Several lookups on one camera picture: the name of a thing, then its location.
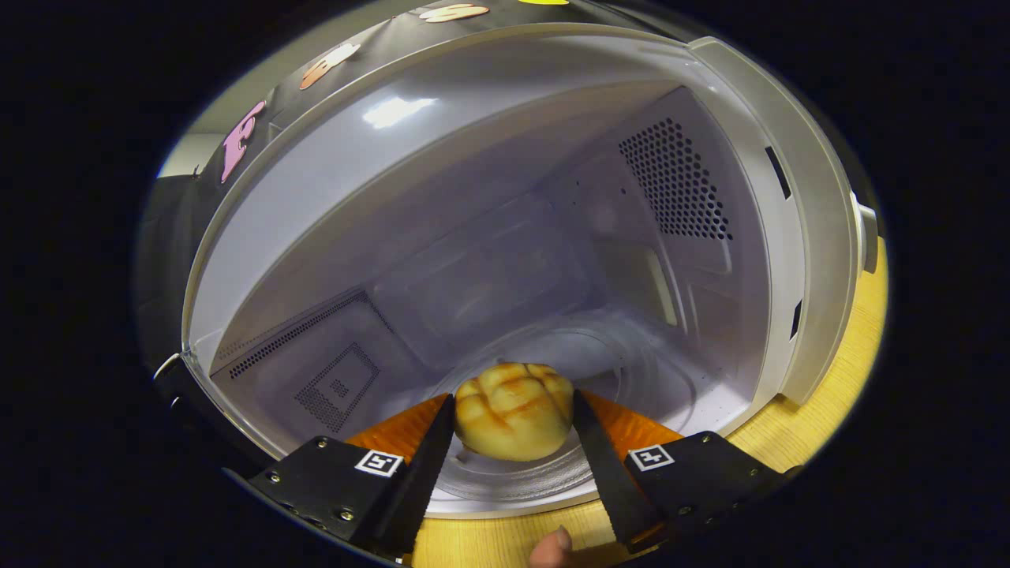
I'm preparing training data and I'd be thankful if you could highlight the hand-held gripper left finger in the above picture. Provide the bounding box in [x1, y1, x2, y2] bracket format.
[249, 393, 457, 557]

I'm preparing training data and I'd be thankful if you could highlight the white microwave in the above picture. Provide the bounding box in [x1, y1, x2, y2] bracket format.
[154, 22, 881, 521]

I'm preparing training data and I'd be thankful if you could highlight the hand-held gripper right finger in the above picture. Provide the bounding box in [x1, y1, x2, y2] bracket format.
[570, 388, 790, 553]

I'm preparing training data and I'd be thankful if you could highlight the golden bread bun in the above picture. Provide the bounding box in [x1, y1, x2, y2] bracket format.
[455, 362, 575, 462]

